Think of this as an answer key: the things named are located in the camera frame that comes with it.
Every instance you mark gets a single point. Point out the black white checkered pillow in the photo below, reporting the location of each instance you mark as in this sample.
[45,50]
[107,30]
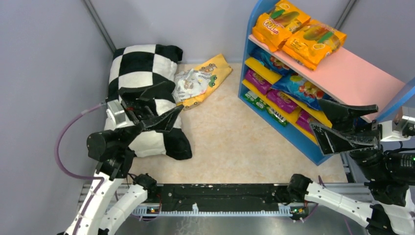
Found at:
[141,76]

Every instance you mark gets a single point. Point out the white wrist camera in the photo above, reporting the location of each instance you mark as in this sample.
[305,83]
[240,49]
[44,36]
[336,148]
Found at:
[116,113]
[401,129]

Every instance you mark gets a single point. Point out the yellow white printed cloth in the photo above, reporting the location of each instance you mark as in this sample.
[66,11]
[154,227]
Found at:
[193,86]

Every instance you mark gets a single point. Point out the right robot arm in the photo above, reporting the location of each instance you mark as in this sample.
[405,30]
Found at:
[389,173]

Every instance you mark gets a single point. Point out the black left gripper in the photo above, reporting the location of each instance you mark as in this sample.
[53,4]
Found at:
[131,115]

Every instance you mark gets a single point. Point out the blue candy bag upper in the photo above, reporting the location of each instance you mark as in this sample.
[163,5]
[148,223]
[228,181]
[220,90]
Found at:
[270,62]

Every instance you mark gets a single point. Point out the green yellow candy bag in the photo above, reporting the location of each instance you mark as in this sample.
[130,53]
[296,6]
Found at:
[255,100]

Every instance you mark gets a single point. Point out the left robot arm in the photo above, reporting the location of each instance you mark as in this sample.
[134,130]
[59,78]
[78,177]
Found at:
[110,148]

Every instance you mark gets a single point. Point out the orange candy bag floor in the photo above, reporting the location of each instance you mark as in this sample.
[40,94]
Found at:
[313,42]

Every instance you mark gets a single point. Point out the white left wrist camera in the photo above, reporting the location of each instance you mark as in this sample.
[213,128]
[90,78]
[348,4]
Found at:
[116,113]

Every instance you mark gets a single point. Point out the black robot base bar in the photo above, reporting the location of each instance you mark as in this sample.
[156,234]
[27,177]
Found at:
[220,198]

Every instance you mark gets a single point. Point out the grey aluminium rail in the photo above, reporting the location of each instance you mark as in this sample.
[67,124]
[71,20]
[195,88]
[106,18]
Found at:
[227,204]

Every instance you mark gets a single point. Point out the blue candy bag middle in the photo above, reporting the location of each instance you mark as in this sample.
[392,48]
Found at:
[302,90]

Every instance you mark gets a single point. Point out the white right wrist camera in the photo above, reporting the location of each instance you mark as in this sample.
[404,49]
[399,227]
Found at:
[401,129]

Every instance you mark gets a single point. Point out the purple candy bag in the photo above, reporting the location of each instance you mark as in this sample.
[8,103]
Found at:
[281,100]
[304,120]
[258,81]

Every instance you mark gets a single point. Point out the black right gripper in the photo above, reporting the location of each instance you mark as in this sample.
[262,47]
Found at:
[375,131]

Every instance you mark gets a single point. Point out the orange candy bag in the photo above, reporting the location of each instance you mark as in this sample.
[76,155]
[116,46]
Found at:
[273,28]

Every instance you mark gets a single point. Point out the blue candy bag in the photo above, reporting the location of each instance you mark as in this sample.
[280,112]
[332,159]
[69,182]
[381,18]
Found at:
[270,62]
[302,90]

